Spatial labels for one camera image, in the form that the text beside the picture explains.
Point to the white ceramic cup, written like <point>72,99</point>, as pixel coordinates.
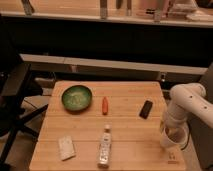
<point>170,137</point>

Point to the green ceramic bowl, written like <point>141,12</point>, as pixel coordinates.
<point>76,98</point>

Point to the orange carrot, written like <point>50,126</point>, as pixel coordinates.
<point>104,106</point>

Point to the wooden table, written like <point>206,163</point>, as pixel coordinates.
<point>120,131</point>

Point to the black rectangular block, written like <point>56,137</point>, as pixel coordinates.
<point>144,113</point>

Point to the clear plastic bottle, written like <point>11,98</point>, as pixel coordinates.
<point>104,148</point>

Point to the black office chair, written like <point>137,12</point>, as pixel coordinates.
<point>16,82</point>

